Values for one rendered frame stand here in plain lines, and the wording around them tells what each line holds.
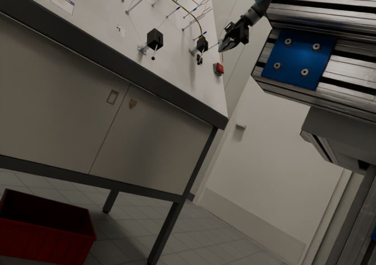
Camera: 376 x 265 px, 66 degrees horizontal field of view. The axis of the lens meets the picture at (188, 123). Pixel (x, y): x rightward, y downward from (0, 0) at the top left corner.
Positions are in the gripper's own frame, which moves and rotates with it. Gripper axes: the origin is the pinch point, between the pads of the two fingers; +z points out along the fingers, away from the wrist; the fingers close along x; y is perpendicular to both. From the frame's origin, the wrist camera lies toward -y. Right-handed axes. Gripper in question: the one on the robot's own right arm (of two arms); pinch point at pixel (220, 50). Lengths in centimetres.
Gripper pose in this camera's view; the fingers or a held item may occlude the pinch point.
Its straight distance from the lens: 153.6
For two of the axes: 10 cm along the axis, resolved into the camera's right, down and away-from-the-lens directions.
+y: -2.8, -6.0, 7.5
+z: -7.0, 6.6, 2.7
